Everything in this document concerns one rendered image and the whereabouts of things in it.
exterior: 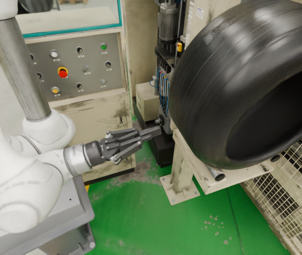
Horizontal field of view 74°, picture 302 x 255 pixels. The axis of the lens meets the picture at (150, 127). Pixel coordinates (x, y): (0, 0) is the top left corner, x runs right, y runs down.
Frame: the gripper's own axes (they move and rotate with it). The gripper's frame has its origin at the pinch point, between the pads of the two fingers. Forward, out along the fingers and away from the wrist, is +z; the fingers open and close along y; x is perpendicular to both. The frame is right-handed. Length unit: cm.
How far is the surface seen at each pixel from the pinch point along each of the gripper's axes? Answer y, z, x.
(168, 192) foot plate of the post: 30, 11, 116
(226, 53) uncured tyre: -1.8, 23.0, -21.2
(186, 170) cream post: 26, 25, 83
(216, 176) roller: -10.5, 20.5, 26.5
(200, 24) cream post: 30.6, 34.0, -15.2
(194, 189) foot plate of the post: 24, 32, 119
